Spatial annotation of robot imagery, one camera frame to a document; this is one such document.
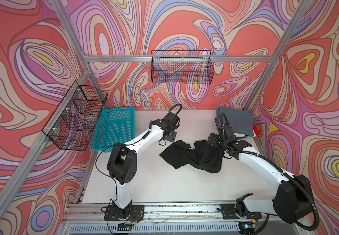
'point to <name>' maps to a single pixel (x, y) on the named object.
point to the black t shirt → (203, 156)
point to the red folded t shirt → (255, 129)
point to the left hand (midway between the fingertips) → (166, 133)
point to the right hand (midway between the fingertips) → (215, 142)
